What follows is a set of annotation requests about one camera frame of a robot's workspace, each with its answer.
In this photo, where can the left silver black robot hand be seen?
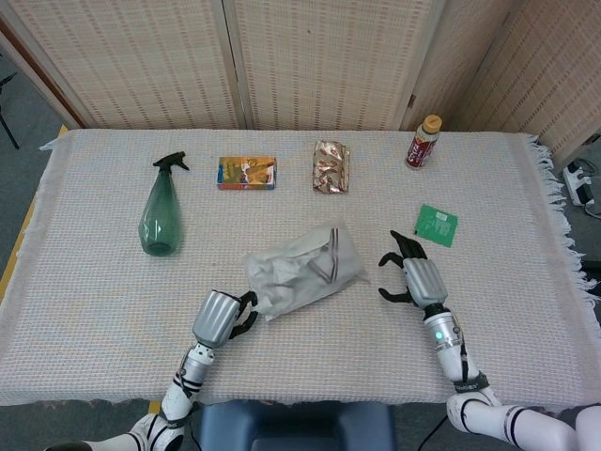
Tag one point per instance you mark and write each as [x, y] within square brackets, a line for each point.
[216, 317]

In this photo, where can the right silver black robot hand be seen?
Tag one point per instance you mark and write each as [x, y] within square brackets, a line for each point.
[425, 282]

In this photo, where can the transparent plastic bag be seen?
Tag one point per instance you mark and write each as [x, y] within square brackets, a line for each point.
[349, 263]

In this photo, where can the white garment with striped trim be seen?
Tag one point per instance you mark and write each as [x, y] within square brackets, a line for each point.
[291, 272]

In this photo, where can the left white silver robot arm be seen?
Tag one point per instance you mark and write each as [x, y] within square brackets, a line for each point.
[176, 404]

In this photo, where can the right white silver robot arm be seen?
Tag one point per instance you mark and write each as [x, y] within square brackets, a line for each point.
[451, 357]

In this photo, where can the green flat sachet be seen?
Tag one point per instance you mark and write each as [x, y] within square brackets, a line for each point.
[436, 226]

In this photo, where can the green plastic spray bottle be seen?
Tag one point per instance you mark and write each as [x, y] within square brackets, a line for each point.
[160, 216]

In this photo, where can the pale woven tablecloth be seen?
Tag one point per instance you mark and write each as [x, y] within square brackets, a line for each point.
[94, 329]

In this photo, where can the red coffee bottle yellow cap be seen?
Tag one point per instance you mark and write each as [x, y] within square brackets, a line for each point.
[421, 148]

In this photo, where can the colourful cardboard box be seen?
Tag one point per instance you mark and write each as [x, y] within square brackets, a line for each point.
[246, 174]

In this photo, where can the crumpled foil snack packet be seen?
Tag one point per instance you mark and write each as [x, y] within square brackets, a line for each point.
[331, 166]

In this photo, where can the white power strip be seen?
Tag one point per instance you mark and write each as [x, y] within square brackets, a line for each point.
[581, 185]

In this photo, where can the woven folding screen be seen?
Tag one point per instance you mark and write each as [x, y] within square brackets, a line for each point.
[141, 61]

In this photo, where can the black stand legs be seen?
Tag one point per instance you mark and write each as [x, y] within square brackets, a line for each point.
[7, 127]

